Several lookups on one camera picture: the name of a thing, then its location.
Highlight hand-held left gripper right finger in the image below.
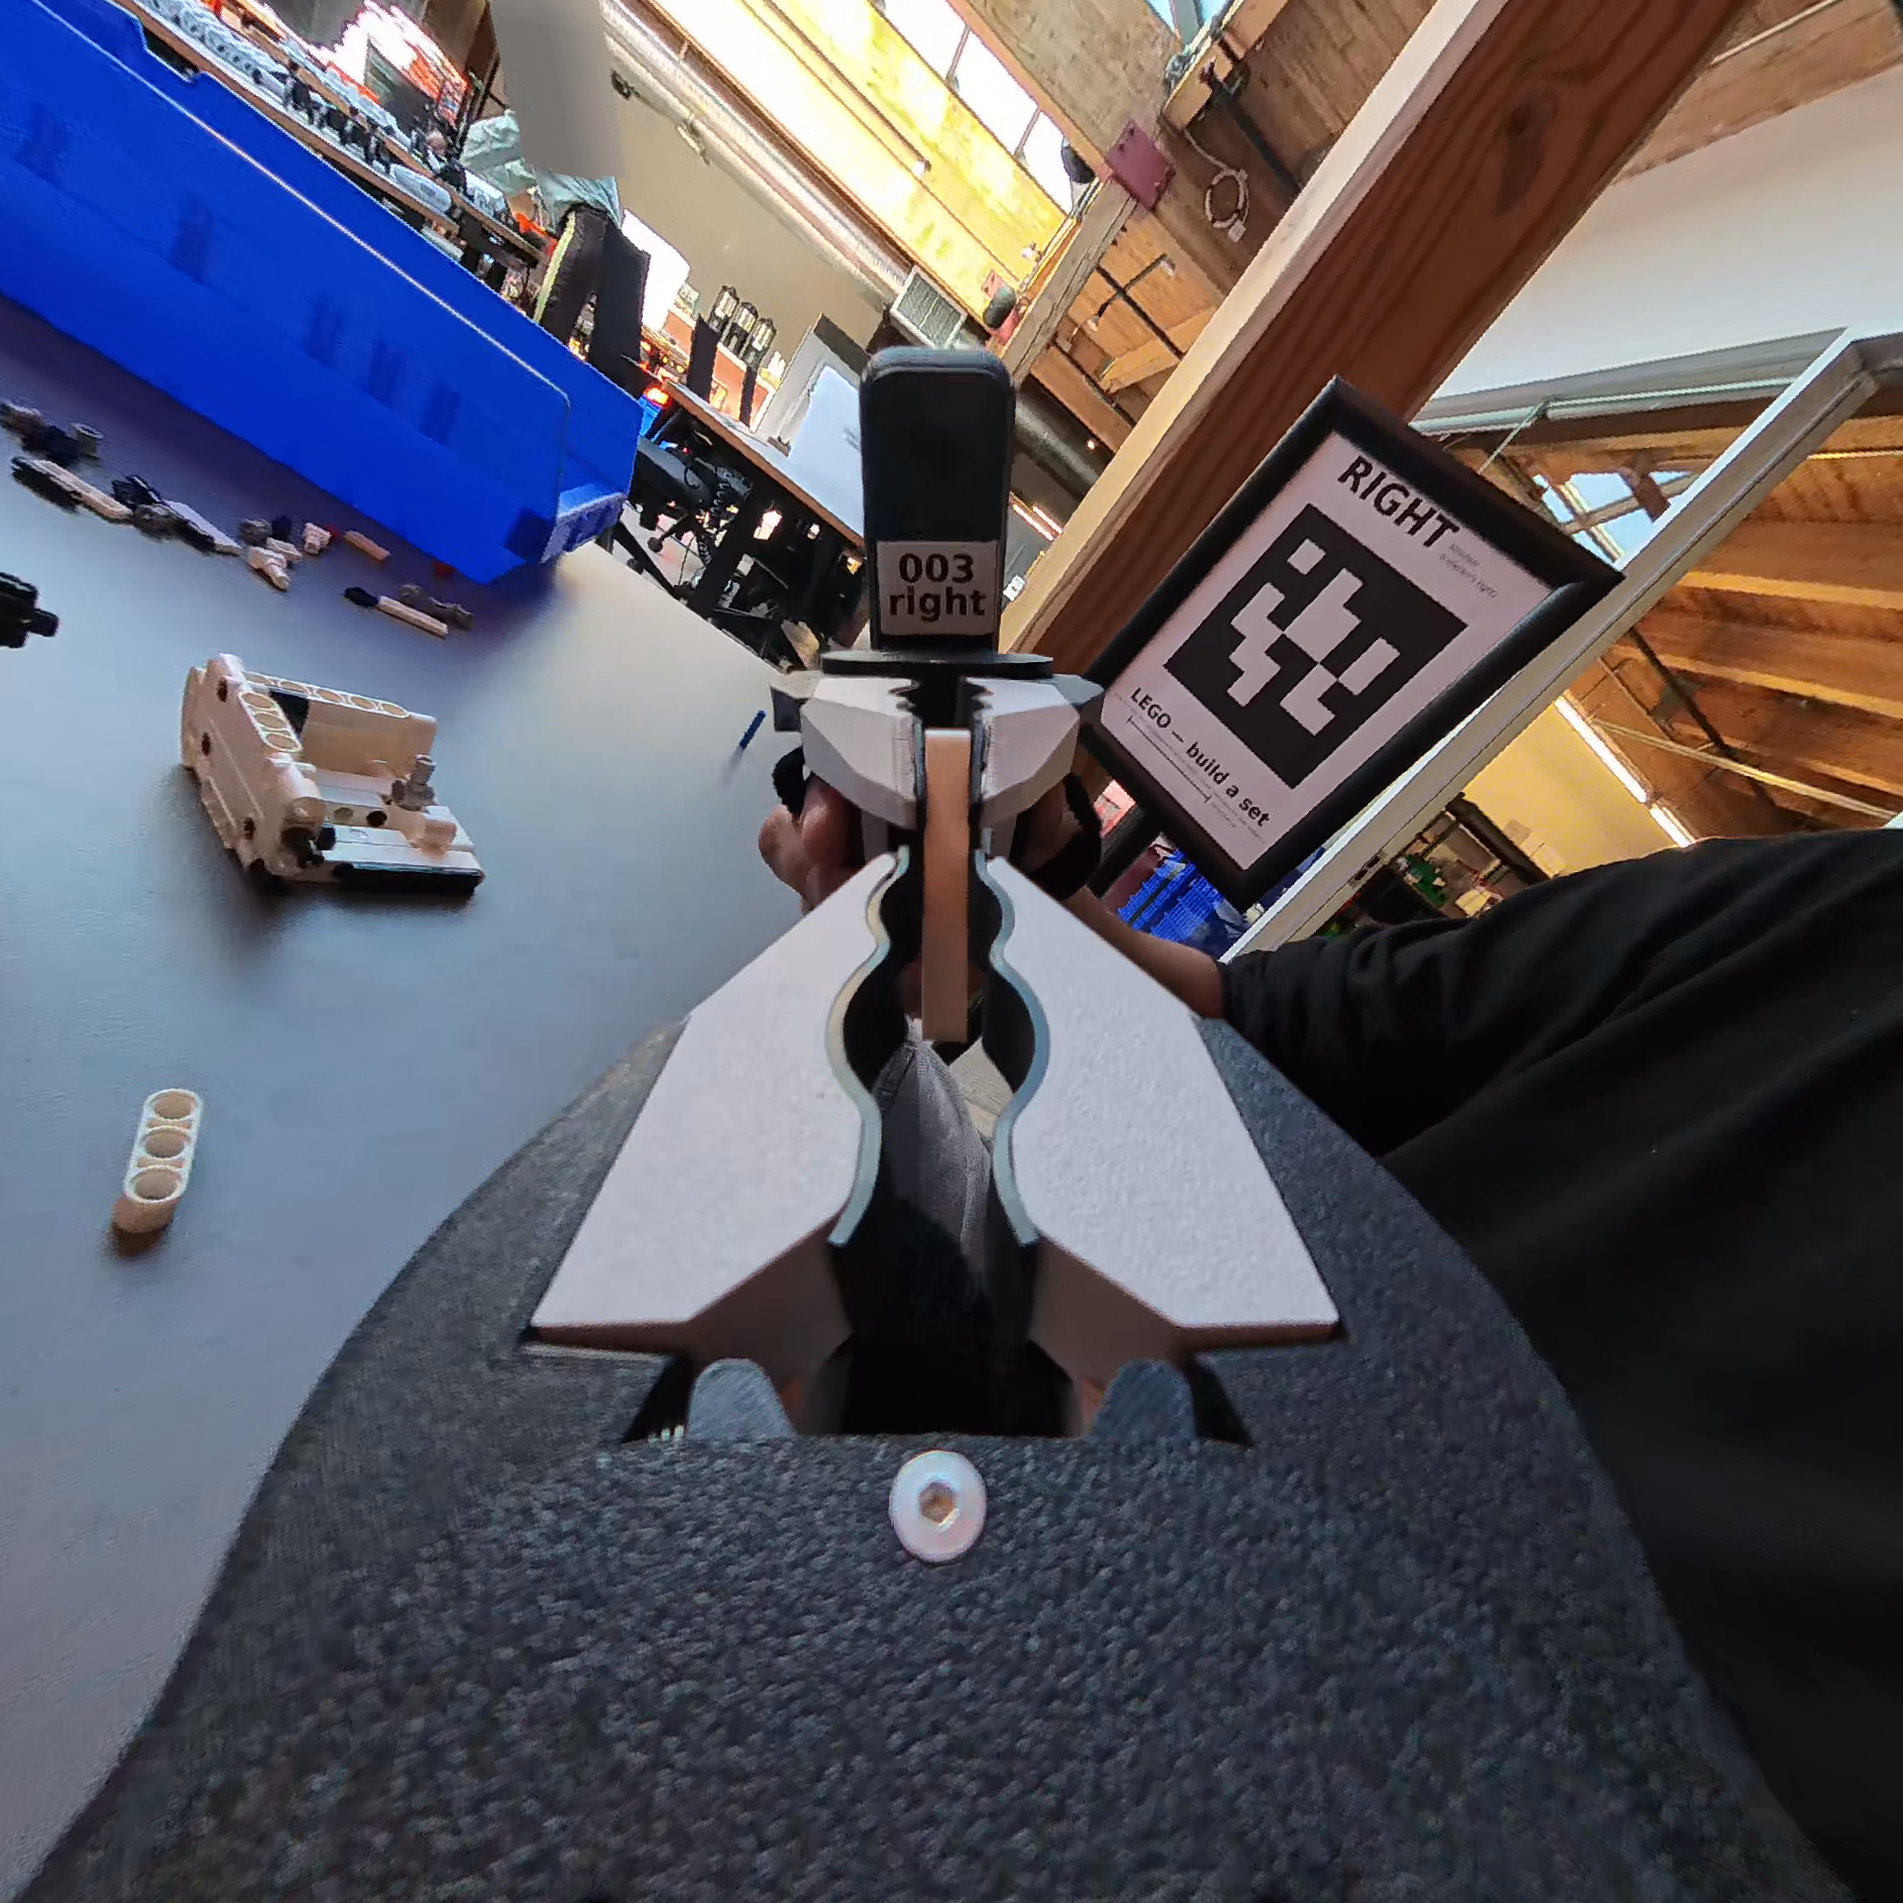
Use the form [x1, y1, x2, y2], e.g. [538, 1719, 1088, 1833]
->
[975, 854, 1343, 1431]

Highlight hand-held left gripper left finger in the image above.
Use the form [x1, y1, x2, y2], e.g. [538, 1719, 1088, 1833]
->
[533, 854, 914, 1431]

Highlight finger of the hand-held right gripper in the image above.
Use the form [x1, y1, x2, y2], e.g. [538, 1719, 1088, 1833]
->
[801, 675, 930, 862]
[969, 675, 1088, 847]

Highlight thin white lego beam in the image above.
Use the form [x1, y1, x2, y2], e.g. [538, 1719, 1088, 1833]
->
[919, 724, 978, 1046]

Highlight person's right forearm black sleeve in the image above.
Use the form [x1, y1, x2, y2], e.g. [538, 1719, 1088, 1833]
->
[1220, 830, 1903, 1903]

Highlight white three-hole lego beam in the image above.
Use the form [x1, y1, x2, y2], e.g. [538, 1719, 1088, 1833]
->
[111, 1087, 206, 1238]

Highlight small white lego assembly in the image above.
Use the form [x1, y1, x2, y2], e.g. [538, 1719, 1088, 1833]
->
[179, 650, 488, 898]

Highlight scattered small lego pieces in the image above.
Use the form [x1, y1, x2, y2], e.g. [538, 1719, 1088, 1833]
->
[0, 399, 479, 642]

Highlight person's right hand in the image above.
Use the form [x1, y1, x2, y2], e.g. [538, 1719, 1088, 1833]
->
[760, 779, 1225, 1024]

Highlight background work table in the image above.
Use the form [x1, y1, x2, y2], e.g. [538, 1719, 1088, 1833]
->
[640, 379, 873, 663]

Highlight black framed marker sign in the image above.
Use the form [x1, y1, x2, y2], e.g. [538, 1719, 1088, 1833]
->
[1079, 377, 1626, 913]

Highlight blue plastic bin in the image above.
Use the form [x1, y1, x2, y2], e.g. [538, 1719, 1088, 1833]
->
[0, 0, 644, 584]

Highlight cluttered workbench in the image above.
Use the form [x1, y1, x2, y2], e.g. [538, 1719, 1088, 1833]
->
[117, 0, 539, 271]

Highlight white framed glass partition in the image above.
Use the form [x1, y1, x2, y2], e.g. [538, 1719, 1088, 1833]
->
[1225, 330, 1903, 960]

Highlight wooden support post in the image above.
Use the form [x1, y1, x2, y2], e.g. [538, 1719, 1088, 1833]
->
[1018, 0, 1750, 687]

